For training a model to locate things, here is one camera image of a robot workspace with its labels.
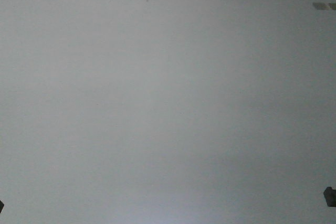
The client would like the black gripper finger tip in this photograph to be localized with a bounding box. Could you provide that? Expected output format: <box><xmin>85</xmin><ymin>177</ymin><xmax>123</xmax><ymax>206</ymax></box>
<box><xmin>323</xmin><ymin>187</ymin><xmax>336</xmax><ymax>207</ymax></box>
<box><xmin>0</xmin><ymin>201</ymin><xmax>4</xmax><ymax>213</ymax></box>

